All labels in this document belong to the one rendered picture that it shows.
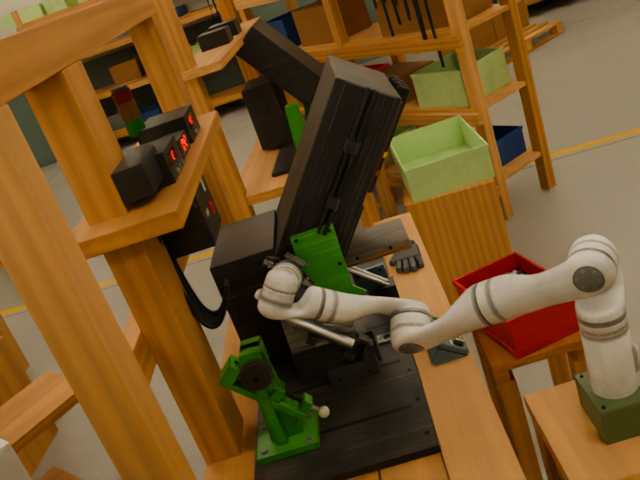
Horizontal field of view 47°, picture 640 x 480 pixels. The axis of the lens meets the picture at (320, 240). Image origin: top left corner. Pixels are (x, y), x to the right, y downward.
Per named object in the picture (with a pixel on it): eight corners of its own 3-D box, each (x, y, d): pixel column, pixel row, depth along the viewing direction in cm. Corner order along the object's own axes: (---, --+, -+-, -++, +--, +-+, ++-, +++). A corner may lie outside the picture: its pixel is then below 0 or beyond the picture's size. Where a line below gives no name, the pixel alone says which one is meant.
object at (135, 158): (167, 172, 165) (154, 144, 163) (155, 194, 151) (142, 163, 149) (137, 183, 166) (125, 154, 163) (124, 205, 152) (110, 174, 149)
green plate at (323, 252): (356, 293, 196) (332, 218, 194) (357, 300, 188) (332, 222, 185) (316, 306, 197) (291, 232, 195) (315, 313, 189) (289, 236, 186)
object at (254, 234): (312, 304, 233) (275, 208, 220) (315, 354, 205) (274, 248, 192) (257, 321, 234) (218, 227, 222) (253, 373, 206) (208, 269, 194)
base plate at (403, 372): (381, 248, 258) (379, 243, 257) (441, 451, 157) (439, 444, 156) (268, 284, 262) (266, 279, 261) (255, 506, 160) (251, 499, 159)
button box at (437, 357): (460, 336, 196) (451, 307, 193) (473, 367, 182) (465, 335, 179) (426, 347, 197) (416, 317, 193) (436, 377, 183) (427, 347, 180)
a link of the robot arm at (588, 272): (493, 333, 149) (503, 308, 156) (624, 292, 133) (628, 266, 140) (470, 298, 147) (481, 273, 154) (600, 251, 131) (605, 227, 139)
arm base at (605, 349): (621, 365, 155) (609, 296, 148) (649, 388, 146) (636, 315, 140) (581, 382, 154) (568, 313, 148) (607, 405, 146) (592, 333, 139)
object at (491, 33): (508, 38, 893) (500, 2, 877) (563, 32, 829) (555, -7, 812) (440, 74, 839) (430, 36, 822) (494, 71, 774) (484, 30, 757)
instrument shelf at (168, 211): (221, 121, 229) (216, 109, 227) (184, 228, 145) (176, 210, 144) (147, 147, 231) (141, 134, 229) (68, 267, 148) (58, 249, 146)
